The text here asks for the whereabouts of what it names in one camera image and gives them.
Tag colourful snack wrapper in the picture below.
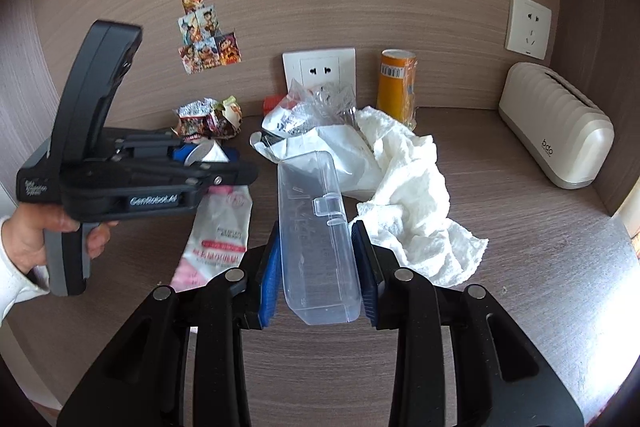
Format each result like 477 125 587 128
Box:
172 96 243 143

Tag pink white plastic packet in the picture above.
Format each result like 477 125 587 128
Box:
170 186 253 291

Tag white plastic bag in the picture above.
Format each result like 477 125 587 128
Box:
250 81 382 202

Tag clear plastic box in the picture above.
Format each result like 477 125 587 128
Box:
278 150 361 325

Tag white paper towel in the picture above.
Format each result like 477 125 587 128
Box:
356 107 488 287

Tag orange cylindrical can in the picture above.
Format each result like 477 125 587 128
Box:
376 49 418 130

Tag white sleeve forearm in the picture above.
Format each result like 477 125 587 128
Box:
1 217 50 321

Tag person's left hand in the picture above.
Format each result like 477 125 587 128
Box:
0 204 120 277

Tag small red object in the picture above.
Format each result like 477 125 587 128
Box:
262 94 284 115

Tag white ribbed appliance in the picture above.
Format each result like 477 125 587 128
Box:
498 62 614 190

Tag cartoon stickers on wall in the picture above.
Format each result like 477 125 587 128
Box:
177 0 242 75

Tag white wall socket centre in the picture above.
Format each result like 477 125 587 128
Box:
282 48 357 93

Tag white wall socket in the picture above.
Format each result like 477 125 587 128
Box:
282 48 357 93
506 0 552 61

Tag white wall socket right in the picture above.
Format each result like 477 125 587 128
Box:
506 0 552 61

